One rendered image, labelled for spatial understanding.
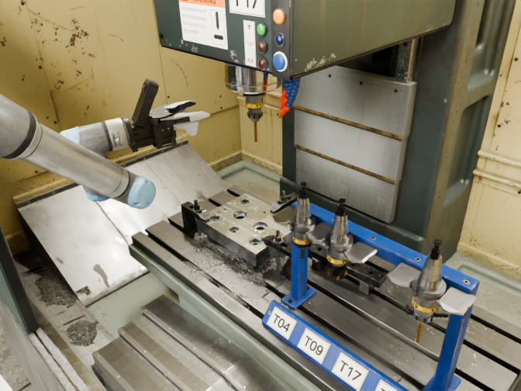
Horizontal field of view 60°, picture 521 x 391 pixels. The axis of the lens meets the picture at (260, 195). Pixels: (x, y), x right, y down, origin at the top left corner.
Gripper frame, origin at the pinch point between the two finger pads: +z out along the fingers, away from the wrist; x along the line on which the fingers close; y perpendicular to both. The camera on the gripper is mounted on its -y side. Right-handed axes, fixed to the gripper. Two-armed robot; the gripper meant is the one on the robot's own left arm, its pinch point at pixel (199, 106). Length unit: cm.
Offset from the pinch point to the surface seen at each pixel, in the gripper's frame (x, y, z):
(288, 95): 16.2, -4.1, 17.7
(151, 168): -94, 62, 1
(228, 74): 1.6, -7.5, 8.4
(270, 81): 8.1, -5.4, 17.1
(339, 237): 44, 20, 14
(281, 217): 27.3, 22.5, 8.4
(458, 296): 68, 23, 25
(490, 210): 16, 61, 106
